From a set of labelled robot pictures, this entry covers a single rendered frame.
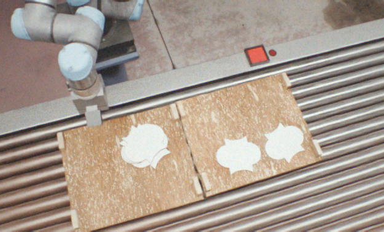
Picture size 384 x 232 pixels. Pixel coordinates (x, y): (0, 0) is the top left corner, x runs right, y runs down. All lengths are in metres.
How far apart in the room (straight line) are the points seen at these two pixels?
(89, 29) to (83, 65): 0.11
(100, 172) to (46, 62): 1.50
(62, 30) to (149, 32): 1.76
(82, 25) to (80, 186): 0.57
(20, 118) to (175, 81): 0.56
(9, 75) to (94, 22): 1.80
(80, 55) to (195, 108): 0.59
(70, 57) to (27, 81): 1.78
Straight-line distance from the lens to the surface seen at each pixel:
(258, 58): 1.62
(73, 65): 1.01
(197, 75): 1.58
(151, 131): 1.42
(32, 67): 2.83
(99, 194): 1.41
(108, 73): 1.82
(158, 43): 2.77
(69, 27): 1.09
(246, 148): 1.44
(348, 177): 1.51
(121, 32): 1.64
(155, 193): 1.39
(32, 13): 1.12
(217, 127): 1.46
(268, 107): 1.52
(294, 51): 1.68
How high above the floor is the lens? 2.27
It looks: 65 degrees down
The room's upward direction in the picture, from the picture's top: 4 degrees clockwise
